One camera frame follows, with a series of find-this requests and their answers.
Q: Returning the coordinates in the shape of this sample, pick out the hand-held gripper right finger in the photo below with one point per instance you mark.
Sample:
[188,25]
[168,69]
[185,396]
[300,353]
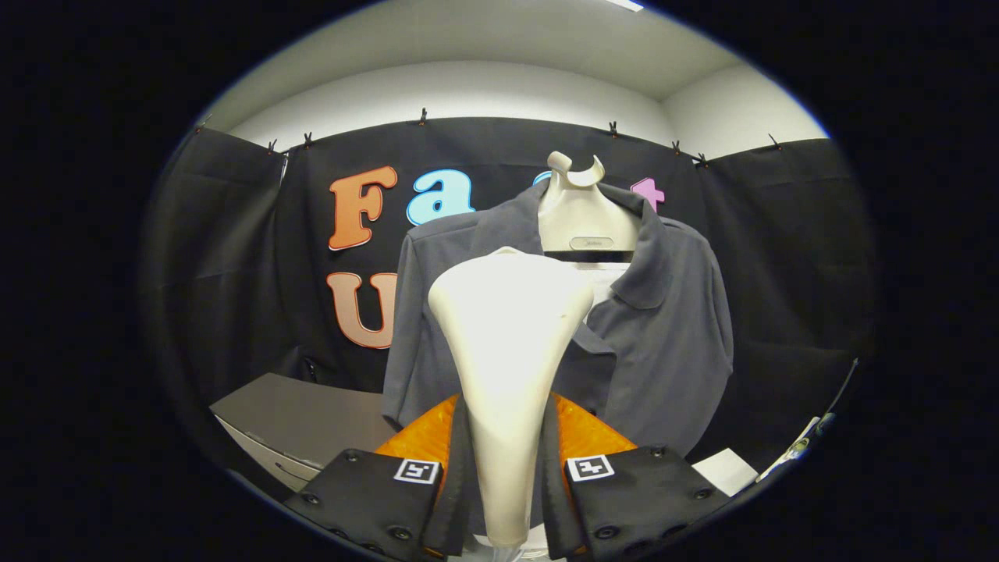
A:
[556,484]

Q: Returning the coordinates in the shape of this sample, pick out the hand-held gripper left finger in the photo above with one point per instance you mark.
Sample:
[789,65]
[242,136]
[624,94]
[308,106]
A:
[456,484]

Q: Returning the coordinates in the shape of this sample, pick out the white garment steamer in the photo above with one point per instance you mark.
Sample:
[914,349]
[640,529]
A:
[507,351]

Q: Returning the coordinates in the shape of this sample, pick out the grey button shirt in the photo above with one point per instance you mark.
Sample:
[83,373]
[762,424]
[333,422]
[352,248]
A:
[671,343]

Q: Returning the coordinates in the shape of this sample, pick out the grey drawer cabinet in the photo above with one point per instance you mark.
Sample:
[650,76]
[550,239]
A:
[296,421]

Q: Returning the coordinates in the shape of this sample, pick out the white device with blue screen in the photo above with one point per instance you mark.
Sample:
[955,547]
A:
[798,448]

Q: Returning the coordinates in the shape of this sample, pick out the white mannequin form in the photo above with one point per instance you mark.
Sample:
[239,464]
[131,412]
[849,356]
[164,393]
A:
[581,222]

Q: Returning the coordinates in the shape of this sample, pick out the ceiling light panel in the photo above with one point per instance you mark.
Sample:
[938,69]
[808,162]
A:
[624,4]

